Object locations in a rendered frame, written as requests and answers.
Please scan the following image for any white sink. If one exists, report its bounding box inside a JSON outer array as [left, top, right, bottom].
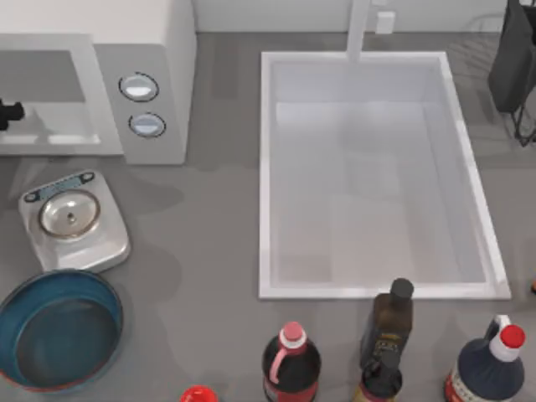
[[258, 50, 513, 301]]

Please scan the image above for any round microwave knob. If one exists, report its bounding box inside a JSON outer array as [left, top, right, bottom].
[[127, 111, 168, 139], [118, 71, 160, 102]]

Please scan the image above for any dark bottle with pink cap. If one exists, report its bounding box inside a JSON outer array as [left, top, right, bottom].
[[262, 321, 322, 402]]

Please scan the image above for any dark olive bottle black cap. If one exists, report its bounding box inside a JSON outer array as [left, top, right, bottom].
[[359, 277, 415, 369]]

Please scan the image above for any silver kitchen scale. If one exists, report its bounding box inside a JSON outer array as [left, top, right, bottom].
[[18, 169, 131, 273]]

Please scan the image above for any tall white tap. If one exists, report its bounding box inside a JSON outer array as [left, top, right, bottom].
[[345, 0, 372, 63]]

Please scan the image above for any pale microwave oven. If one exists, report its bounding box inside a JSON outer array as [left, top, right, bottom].
[[0, 0, 198, 167]]

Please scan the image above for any small dark bottle black cap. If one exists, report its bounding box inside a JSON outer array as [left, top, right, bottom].
[[355, 350, 404, 402]]

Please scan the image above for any blue bowl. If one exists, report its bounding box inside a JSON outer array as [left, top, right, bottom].
[[0, 269, 125, 394]]

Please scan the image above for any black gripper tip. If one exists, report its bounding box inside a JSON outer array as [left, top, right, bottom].
[[0, 98, 26, 131]]

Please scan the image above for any dark bottle red cap white neck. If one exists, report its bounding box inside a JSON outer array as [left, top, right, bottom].
[[444, 314, 527, 402]]

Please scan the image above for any white wall socket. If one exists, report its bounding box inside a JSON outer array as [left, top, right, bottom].
[[376, 11, 396, 34]]

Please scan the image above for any black wire rack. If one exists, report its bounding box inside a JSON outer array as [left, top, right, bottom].
[[488, 0, 536, 147]]

